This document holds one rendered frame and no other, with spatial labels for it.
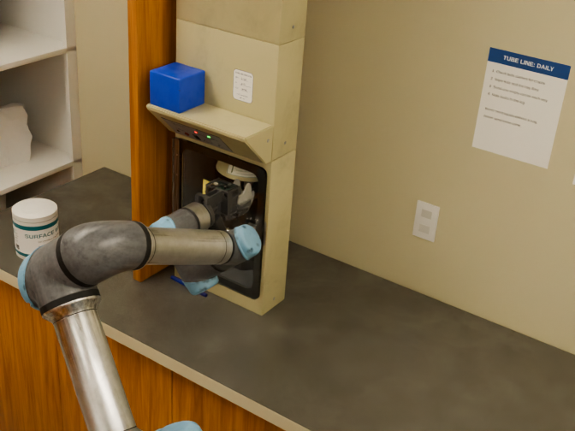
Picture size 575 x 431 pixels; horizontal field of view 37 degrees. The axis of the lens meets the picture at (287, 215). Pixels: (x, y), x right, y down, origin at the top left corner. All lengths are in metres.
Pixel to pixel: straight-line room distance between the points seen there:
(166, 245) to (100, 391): 0.30
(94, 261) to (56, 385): 1.18
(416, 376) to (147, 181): 0.89
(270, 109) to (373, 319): 0.69
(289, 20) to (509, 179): 0.73
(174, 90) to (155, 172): 0.34
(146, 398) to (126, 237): 0.91
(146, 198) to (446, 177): 0.84
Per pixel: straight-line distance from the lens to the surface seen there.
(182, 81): 2.14
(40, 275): 1.67
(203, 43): 2.19
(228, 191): 2.07
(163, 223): 1.94
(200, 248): 1.77
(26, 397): 2.92
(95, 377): 1.64
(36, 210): 2.61
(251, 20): 2.08
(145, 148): 2.34
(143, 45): 2.24
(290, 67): 2.11
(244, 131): 2.07
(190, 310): 2.40
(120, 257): 1.61
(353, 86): 2.48
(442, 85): 2.34
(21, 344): 2.78
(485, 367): 2.33
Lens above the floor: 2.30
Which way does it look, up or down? 28 degrees down
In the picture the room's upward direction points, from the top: 4 degrees clockwise
